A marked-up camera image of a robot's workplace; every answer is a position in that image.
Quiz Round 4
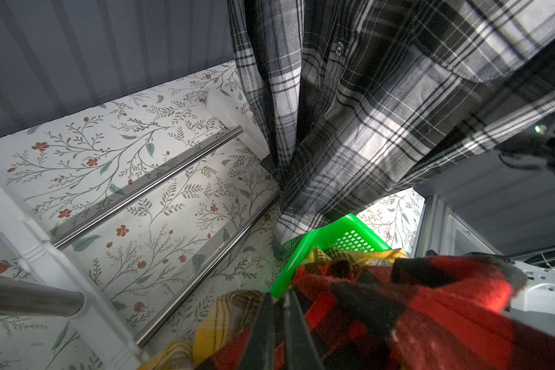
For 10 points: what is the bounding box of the floral table mat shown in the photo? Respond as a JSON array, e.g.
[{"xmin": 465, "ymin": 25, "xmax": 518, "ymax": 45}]
[{"xmin": 0, "ymin": 59, "xmax": 426, "ymax": 370}]

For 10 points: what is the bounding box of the steel clothes rack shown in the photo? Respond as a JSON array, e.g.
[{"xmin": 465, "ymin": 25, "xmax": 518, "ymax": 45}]
[{"xmin": 0, "ymin": 88, "xmax": 281, "ymax": 370}]

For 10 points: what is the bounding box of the red black plaid shirt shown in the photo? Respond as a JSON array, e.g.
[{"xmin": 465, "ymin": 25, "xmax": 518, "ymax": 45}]
[{"xmin": 196, "ymin": 253, "xmax": 555, "ymax": 370}]

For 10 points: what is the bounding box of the green perforated plastic tray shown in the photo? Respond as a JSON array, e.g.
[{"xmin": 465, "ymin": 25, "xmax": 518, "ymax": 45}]
[{"xmin": 270, "ymin": 214, "xmax": 392, "ymax": 299}]

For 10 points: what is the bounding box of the grey plaid long-sleeve shirt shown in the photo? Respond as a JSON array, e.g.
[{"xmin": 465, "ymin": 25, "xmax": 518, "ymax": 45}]
[{"xmin": 228, "ymin": 1, "xmax": 555, "ymax": 260}]

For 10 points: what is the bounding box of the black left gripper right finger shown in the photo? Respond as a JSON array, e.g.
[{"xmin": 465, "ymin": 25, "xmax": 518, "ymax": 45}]
[{"xmin": 284, "ymin": 291, "xmax": 324, "ymax": 370}]

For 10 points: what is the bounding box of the yellow plaid long-sleeve shirt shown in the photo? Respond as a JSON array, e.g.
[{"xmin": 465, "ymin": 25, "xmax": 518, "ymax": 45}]
[{"xmin": 140, "ymin": 248, "xmax": 407, "ymax": 369}]

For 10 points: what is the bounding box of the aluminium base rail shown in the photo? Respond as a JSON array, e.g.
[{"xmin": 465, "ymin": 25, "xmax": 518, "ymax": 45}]
[{"xmin": 410, "ymin": 197, "xmax": 503, "ymax": 257}]

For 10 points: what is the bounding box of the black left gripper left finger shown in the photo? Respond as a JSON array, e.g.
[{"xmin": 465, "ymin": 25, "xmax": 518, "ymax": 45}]
[{"xmin": 237, "ymin": 293, "xmax": 274, "ymax": 369}]

